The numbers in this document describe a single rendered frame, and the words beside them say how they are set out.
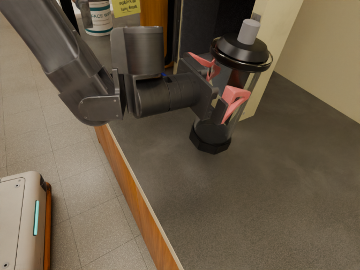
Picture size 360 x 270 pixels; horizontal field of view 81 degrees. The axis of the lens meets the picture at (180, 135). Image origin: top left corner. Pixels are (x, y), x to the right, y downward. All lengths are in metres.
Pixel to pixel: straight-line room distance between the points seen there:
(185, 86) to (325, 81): 0.67
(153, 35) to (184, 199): 0.32
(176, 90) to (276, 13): 0.28
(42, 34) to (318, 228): 0.57
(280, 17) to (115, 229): 1.33
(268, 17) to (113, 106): 0.35
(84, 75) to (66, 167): 1.52
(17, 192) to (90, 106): 1.17
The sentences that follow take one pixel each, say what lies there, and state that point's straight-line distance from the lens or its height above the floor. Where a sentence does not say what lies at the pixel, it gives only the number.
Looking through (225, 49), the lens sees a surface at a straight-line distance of 0.37.
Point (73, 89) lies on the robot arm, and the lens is 0.31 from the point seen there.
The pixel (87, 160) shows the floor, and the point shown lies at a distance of 1.78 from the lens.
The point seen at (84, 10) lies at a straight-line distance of 0.59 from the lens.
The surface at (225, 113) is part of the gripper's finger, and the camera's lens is 0.35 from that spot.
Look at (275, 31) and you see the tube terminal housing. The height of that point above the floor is 1.20.
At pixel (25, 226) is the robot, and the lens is 1.32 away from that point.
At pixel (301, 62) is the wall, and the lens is 0.96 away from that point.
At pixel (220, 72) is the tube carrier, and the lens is 0.38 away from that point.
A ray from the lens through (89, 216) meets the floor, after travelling 1.54.
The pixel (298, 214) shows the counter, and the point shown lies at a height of 0.94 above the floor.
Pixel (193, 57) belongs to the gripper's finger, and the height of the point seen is 1.18.
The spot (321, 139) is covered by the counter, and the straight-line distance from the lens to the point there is 0.73.
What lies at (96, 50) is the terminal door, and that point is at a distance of 0.65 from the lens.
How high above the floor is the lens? 1.36
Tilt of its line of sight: 46 degrees down
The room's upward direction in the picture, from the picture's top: 6 degrees clockwise
